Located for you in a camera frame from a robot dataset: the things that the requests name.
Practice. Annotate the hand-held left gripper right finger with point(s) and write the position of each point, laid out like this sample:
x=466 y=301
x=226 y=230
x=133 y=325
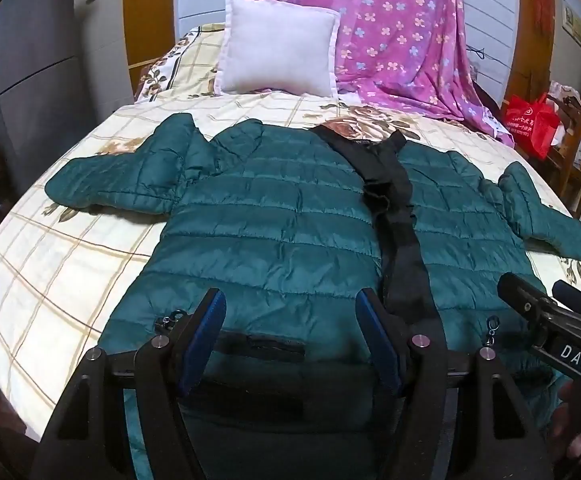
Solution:
x=373 y=327

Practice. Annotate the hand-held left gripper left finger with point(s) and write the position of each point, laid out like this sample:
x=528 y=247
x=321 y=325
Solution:
x=209 y=325

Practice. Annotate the green puffer jacket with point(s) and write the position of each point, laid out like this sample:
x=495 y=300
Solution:
x=270 y=220

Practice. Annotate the person's right hand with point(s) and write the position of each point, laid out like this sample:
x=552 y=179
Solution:
x=578 y=420

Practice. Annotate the wooden chair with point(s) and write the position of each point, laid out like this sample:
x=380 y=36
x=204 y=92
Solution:
x=578 y=140

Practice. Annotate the floral plaid bed sheet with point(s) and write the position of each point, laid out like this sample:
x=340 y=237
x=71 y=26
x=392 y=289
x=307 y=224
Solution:
x=60 y=260

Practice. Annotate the red shopping bag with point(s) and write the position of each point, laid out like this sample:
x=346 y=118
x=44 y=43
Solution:
x=530 y=122

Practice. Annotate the floral plaid pillow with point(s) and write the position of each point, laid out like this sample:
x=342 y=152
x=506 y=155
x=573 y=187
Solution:
x=178 y=62

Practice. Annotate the pink floral blanket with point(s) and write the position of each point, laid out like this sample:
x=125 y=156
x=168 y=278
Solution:
x=400 y=35

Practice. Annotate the white pillow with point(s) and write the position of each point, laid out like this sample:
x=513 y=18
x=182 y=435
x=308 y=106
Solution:
x=278 y=45

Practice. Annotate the red hanging ornament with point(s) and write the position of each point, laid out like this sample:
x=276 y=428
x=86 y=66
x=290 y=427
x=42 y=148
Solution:
x=545 y=0

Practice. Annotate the grey wardrobe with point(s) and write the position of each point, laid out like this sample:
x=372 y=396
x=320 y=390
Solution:
x=35 y=60

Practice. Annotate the orange wooden door frame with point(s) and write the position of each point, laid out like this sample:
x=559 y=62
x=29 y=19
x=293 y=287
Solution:
x=530 y=35
x=150 y=15

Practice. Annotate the framed wall picture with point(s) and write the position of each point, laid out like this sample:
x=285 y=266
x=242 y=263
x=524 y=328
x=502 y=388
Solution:
x=575 y=27

